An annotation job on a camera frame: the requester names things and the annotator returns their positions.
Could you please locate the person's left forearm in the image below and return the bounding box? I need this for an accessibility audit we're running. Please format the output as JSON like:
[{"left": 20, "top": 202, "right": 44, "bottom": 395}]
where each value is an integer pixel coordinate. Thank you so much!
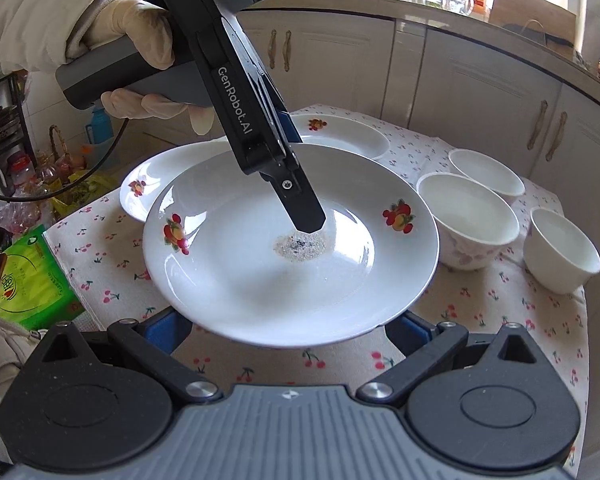
[{"left": 0, "top": 0, "right": 138, "bottom": 75}]

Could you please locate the wooden cutting board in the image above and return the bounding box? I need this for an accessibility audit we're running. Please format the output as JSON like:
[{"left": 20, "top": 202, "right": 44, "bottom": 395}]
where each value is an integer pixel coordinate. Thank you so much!
[{"left": 490, "top": 0, "right": 579, "bottom": 49}]

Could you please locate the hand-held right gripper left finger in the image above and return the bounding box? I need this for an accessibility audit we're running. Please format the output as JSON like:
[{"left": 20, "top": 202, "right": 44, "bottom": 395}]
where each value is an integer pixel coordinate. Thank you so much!
[{"left": 42, "top": 306, "right": 222, "bottom": 405}]

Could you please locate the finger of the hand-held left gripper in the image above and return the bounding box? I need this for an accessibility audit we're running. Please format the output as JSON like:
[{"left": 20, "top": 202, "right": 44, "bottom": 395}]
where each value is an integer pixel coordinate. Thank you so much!
[
  {"left": 275, "top": 108, "right": 305, "bottom": 145},
  {"left": 259, "top": 161, "right": 329, "bottom": 236}
]

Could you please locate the metal shelf rack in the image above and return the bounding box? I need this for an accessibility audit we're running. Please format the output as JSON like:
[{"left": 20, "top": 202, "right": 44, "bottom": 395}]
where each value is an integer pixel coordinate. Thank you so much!
[{"left": 0, "top": 72, "right": 37, "bottom": 162}]

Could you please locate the blue bottle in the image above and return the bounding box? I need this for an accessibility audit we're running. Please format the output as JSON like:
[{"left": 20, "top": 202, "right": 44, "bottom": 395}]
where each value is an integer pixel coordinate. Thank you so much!
[{"left": 90, "top": 106, "right": 115, "bottom": 145}]

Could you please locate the green snack packet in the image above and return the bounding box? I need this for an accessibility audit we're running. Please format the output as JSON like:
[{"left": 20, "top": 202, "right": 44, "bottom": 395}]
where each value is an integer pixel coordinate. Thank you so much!
[{"left": 0, "top": 225, "right": 87, "bottom": 332}]

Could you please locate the black cable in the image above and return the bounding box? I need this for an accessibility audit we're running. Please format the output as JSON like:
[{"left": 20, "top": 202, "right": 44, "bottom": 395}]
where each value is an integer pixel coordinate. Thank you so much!
[{"left": 0, "top": 116, "right": 131, "bottom": 204}]

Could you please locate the white floral bowl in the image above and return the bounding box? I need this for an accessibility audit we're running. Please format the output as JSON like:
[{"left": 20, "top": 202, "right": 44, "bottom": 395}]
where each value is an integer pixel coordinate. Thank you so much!
[
  {"left": 447, "top": 149, "right": 526, "bottom": 206},
  {"left": 416, "top": 172, "right": 521, "bottom": 271},
  {"left": 523, "top": 206, "right": 600, "bottom": 296}
]

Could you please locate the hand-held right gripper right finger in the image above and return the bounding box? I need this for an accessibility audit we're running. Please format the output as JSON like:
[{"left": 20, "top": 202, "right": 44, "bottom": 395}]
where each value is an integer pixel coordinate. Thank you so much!
[{"left": 356, "top": 311, "right": 538, "bottom": 405}]

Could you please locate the white fruit-print plate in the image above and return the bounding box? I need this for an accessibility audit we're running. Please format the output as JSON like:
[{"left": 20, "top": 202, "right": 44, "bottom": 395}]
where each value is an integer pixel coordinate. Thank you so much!
[
  {"left": 119, "top": 140, "right": 243, "bottom": 224},
  {"left": 286, "top": 113, "right": 392, "bottom": 162},
  {"left": 142, "top": 142, "right": 440, "bottom": 349}
]

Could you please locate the yellow plastic bag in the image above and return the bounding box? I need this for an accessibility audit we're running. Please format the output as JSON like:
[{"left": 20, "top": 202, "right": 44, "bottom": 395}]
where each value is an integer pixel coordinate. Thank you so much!
[{"left": 50, "top": 170, "right": 119, "bottom": 222}]

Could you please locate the cherry-print tablecloth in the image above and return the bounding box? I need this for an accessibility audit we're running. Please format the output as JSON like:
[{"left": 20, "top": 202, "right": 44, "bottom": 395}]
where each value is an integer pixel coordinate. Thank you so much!
[{"left": 42, "top": 104, "right": 592, "bottom": 471}]

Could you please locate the person's left hand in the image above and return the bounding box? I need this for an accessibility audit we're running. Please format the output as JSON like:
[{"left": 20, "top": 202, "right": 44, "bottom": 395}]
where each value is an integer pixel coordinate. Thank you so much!
[{"left": 86, "top": 0, "right": 214, "bottom": 137}]

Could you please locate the person's beige jacket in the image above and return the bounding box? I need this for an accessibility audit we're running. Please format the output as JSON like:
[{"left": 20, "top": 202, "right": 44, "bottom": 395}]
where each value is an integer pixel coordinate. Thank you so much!
[{"left": 0, "top": 290, "right": 48, "bottom": 466}]

